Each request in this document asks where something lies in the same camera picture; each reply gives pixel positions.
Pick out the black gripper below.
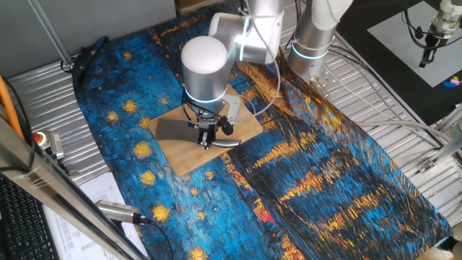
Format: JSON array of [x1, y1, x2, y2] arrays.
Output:
[[196, 123, 219, 150]]

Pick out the steel cleaver knife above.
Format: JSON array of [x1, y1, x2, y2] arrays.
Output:
[[154, 118, 242, 150]]

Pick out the bamboo cutting board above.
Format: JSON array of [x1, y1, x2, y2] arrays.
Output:
[[148, 83, 265, 178]]

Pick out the starry night painting tablecloth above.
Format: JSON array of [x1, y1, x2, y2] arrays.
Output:
[[71, 0, 453, 260]]

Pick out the brown cardboard box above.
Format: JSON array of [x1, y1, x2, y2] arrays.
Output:
[[174, 0, 214, 10]]

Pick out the emergency stop button box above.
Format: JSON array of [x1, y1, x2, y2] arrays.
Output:
[[32, 130, 66, 161]]

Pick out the printed paper sheet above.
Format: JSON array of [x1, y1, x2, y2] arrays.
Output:
[[41, 171, 149, 260]]

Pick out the grey metal rod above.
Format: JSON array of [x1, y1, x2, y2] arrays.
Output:
[[26, 0, 75, 73]]

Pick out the black keyboard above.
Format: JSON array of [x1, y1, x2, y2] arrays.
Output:
[[0, 173, 61, 260]]

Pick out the grey baseplate mat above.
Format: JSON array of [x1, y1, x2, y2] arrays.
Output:
[[367, 0, 462, 89]]

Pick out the background robot tool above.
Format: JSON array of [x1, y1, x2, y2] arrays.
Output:
[[418, 0, 462, 69]]

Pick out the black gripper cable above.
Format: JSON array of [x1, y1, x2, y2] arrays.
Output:
[[181, 100, 222, 129]]

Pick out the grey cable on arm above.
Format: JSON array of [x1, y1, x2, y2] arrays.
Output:
[[212, 0, 282, 124]]

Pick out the black camera cable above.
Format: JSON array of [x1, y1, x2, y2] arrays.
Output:
[[138, 214, 175, 260]]

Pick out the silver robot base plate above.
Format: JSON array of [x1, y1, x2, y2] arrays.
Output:
[[309, 64, 348, 100]]

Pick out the shiny steel frame bar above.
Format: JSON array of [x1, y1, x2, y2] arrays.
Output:
[[0, 117, 151, 260]]

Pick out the thick grey cable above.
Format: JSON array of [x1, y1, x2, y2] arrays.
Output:
[[354, 119, 449, 146]]

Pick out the orange cable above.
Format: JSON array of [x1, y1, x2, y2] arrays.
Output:
[[0, 73, 25, 142]]

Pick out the black background tool cable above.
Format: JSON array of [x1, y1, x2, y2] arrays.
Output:
[[401, 0, 462, 51]]

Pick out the aluminium profile frame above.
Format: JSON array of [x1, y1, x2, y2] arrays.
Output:
[[417, 104, 462, 175]]

